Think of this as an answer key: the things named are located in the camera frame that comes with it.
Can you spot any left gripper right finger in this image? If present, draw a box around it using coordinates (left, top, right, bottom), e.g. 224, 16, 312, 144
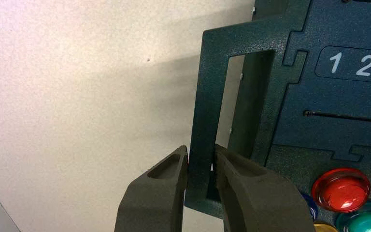
212, 144, 316, 232

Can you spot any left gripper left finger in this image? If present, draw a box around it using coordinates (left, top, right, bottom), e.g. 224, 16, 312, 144
114, 145, 189, 232

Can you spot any dark blue grey task box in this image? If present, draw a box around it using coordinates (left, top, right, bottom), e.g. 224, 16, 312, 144
184, 0, 371, 232

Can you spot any blue push button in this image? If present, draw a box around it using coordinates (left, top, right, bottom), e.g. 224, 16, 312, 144
300, 192, 319, 221

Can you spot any yellow push button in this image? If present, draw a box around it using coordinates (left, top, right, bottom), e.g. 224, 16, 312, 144
313, 221, 341, 232

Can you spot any red push button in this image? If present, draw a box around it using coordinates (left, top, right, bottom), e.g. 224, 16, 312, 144
311, 168, 371, 213

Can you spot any teal push button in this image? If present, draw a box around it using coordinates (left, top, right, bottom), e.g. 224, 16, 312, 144
336, 202, 371, 232

